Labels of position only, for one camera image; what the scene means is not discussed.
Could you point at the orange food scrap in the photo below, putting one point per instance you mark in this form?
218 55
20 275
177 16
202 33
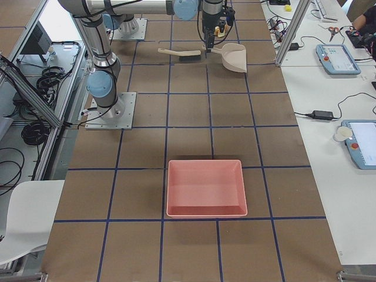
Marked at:
216 31

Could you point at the brown potato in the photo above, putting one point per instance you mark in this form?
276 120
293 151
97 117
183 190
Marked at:
224 32

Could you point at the white plastic dustpan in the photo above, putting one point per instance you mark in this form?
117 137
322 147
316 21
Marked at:
231 55

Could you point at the white hand brush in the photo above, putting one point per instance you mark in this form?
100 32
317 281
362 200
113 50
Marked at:
184 56

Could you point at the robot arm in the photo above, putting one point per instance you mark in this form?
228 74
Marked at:
102 84

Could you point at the pink plastic bin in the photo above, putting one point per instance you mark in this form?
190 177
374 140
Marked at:
200 189

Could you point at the yellow sponge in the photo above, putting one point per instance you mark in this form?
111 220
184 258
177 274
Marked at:
288 8

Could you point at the white keyboard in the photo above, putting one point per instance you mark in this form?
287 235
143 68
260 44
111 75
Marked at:
326 9

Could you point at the blue teach pendant far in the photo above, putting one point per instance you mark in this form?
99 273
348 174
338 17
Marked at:
337 60

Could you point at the blue teach pendant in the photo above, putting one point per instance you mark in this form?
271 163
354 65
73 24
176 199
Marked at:
337 60
361 145

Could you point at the black power brick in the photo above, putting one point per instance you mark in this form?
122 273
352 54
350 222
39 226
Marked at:
322 115

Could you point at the roll of white tape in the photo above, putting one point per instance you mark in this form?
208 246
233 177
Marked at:
342 133

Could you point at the black control box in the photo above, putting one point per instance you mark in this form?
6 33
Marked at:
38 42

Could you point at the blue teach pendant near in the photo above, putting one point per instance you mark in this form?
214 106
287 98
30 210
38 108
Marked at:
361 145

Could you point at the white plastic chair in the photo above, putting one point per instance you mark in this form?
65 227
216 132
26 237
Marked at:
30 217

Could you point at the aluminium frame post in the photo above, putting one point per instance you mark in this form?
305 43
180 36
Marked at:
297 18

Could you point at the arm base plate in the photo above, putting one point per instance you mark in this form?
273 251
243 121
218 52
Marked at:
120 116
134 30

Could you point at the red handled scissors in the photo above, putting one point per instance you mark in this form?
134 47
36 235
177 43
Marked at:
333 31

